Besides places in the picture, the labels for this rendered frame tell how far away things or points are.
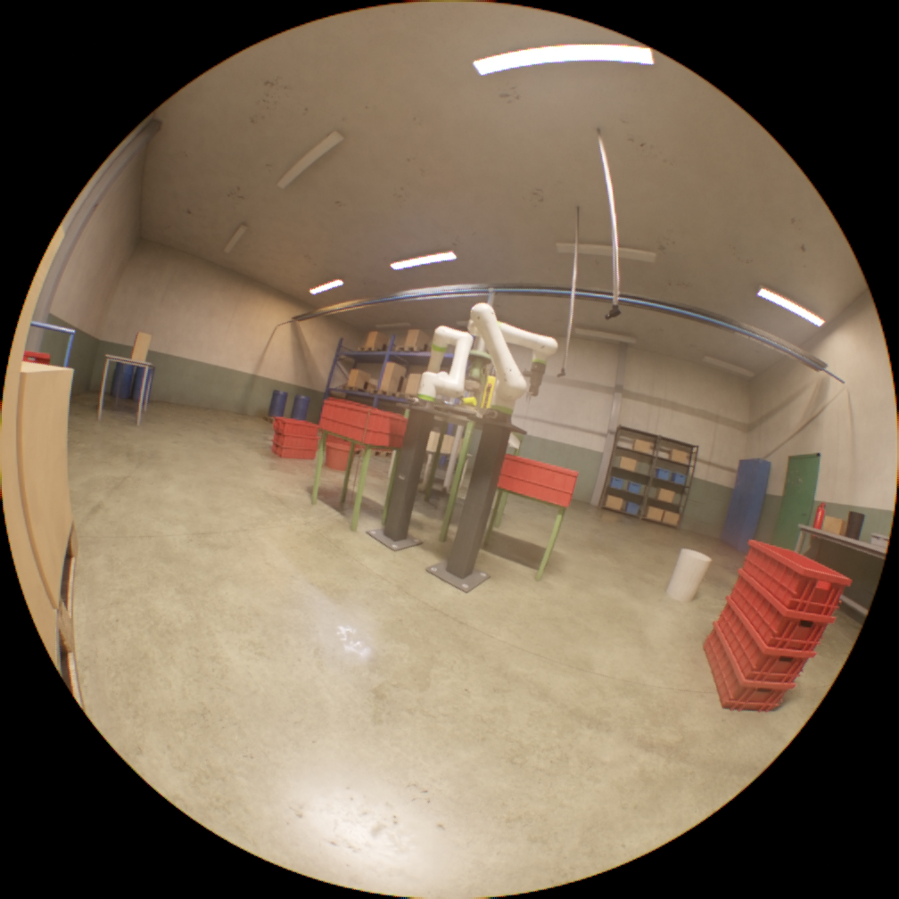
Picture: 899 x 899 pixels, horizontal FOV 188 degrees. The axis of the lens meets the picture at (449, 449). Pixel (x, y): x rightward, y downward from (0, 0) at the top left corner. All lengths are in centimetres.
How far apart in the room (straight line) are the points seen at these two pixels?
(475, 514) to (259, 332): 908
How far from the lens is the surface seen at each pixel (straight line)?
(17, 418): 92
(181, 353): 921
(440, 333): 200
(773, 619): 146
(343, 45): 389
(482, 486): 146
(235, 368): 948
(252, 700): 93
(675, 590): 252
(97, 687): 108
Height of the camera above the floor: 79
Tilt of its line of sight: 3 degrees down
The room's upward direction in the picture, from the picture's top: 14 degrees clockwise
